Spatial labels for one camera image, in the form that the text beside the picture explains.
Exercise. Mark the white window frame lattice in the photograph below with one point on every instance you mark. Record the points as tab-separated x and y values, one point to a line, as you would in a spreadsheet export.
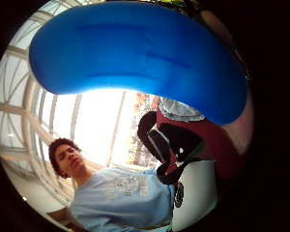
29	106

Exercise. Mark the blue plastic bowl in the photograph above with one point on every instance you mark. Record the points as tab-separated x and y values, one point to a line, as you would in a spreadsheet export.
135	48

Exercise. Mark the red can with silver top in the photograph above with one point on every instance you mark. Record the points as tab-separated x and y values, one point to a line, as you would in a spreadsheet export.
220	145

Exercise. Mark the the person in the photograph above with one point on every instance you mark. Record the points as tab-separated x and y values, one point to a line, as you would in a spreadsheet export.
119	199

